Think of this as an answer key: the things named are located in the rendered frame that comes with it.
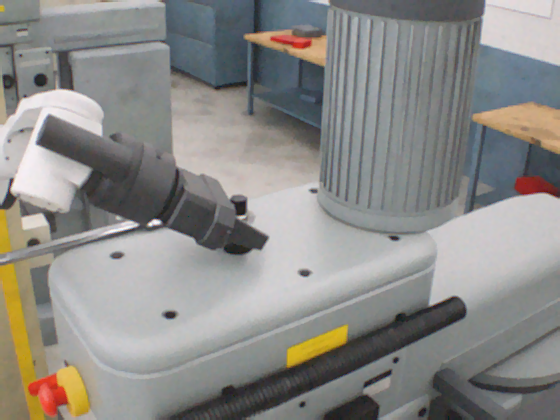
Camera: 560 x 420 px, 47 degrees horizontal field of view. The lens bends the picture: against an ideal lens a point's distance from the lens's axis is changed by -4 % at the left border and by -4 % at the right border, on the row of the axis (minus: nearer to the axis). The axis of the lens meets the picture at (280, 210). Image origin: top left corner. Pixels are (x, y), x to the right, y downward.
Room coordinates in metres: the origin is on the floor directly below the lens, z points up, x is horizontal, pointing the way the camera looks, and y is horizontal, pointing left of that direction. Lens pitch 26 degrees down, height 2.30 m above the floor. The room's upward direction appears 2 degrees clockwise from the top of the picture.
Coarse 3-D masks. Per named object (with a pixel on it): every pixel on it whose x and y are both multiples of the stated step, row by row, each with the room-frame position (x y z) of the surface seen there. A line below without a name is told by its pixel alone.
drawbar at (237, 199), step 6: (234, 198) 0.72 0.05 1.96; (240, 198) 0.72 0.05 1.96; (246, 198) 0.72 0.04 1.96; (234, 204) 0.71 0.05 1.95; (240, 204) 0.71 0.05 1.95; (246, 204) 0.72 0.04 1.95; (240, 210) 0.71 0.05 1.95; (246, 210) 0.72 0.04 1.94; (240, 216) 0.71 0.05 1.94; (246, 216) 0.72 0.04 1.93; (234, 246) 0.71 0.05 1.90; (240, 246) 0.71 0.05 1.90; (234, 252) 0.71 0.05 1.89; (240, 252) 0.71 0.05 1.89; (246, 252) 0.72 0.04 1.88
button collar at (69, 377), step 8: (64, 368) 0.60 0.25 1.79; (72, 368) 0.59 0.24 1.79; (64, 376) 0.58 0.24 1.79; (72, 376) 0.58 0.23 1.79; (80, 376) 0.58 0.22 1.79; (64, 384) 0.58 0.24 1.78; (72, 384) 0.57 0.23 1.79; (80, 384) 0.57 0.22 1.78; (72, 392) 0.56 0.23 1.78; (80, 392) 0.57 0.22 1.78; (72, 400) 0.56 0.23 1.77; (80, 400) 0.56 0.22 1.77; (88, 400) 0.57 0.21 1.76; (72, 408) 0.56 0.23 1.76; (80, 408) 0.56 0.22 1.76; (88, 408) 0.57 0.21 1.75; (72, 416) 0.57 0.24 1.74
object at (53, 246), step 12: (108, 228) 0.74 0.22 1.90; (120, 228) 0.75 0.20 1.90; (132, 228) 0.75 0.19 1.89; (156, 228) 0.76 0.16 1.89; (60, 240) 0.71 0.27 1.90; (72, 240) 0.71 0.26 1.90; (84, 240) 0.71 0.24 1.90; (96, 240) 0.72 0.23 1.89; (12, 252) 0.67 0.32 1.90; (24, 252) 0.67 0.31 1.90; (36, 252) 0.68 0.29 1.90; (48, 252) 0.69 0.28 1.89; (0, 264) 0.65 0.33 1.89
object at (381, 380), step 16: (400, 352) 0.74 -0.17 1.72; (368, 368) 0.70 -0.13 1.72; (384, 368) 0.72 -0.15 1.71; (400, 368) 0.74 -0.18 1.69; (336, 384) 0.67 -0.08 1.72; (352, 384) 0.68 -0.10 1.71; (368, 384) 0.70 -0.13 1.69; (384, 384) 0.72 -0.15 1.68; (400, 384) 0.74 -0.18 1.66; (304, 400) 0.64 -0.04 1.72; (320, 400) 0.65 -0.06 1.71; (336, 400) 0.67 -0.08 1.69; (352, 400) 0.68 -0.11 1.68; (384, 400) 0.72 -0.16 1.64; (256, 416) 0.60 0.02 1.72; (272, 416) 0.61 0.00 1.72; (288, 416) 0.62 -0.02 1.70; (304, 416) 0.64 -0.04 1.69; (320, 416) 0.65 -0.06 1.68
